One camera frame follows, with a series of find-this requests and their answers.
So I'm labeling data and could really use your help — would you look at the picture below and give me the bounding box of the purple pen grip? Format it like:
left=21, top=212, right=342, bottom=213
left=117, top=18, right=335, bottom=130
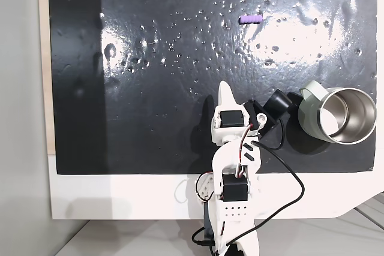
left=238, top=14, right=262, bottom=25

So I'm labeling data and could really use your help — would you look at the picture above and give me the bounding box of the black table mat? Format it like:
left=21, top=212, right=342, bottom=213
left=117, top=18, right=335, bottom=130
left=47, top=0, right=377, bottom=176

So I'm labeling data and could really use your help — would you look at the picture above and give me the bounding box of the pale green steel mug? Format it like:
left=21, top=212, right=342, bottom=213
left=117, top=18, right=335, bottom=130
left=297, top=80, right=377, bottom=145

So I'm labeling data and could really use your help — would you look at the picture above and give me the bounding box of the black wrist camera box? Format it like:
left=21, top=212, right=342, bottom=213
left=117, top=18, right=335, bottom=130
left=242, top=88, right=293, bottom=140

